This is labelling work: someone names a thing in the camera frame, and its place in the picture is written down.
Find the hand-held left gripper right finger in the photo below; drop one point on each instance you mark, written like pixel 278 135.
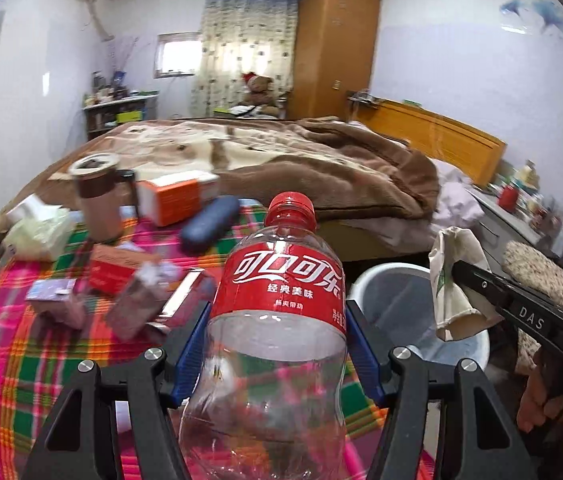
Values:
pixel 364 355

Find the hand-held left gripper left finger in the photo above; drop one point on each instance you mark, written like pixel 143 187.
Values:
pixel 189 360

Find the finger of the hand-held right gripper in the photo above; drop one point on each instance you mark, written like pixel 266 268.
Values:
pixel 481 285

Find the white plastic trash bin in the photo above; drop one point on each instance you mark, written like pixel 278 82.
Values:
pixel 396 300

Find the clear cola bottle red label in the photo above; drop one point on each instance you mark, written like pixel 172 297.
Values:
pixel 276 270

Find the maroon carton lavender top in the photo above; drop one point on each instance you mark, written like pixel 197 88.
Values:
pixel 56 302

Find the person's right hand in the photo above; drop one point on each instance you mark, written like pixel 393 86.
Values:
pixel 531 405

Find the woven cushion stool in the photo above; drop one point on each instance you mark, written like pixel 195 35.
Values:
pixel 536 270

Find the flat maroon box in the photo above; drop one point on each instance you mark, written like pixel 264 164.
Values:
pixel 186 297

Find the grey nightstand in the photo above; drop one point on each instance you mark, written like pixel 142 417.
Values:
pixel 506 225

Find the pink bed sheet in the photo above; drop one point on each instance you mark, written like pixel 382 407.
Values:
pixel 454 200

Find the red jar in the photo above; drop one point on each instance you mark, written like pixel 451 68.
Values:
pixel 509 196

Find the crumpled white tissue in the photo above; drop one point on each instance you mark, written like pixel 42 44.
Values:
pixel 156 272
pixel 129 246

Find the group of toiletries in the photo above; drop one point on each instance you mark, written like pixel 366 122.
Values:
pixel 531 185

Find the red cardboard box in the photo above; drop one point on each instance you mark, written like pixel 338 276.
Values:
pixel 116 267

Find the blue glasses case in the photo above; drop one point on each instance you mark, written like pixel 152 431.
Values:
pixel 209 225

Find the pink green plaid cloth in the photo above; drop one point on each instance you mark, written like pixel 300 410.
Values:
pixel 36 360

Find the orange and white box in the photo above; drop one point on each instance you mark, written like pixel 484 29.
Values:
pixel 174 200

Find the brown travel mug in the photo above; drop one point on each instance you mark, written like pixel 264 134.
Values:
pixel 99 205

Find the pale green plastic bag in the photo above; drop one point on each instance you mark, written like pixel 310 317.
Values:
pixel 41 237

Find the brown plush blanket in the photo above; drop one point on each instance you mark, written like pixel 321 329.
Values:
pixel 311 160

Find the white tissue pack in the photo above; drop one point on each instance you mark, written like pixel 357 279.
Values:
pixel 24 207

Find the white shelf unit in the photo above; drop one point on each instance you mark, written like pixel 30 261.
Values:
pixel 121 110

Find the brown teddy bear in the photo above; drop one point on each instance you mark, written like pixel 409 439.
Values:
pixel 260 91

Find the wooden wardrobe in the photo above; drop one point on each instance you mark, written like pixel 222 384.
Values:
pixel 331 50

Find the group of bottles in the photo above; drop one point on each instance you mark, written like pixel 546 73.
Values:
pixel 104 91

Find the small window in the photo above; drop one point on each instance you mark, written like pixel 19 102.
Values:
pixel 177 55

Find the decorative dried branches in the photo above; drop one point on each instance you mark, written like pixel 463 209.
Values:
pixel 121 57

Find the patterned curtain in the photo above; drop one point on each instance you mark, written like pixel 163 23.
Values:
pixel 241 35

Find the wooden bed frame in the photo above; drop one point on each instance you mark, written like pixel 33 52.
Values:
pixel 441 135

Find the dolphin wall sticker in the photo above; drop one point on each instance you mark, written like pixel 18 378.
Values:
pixel 544 12

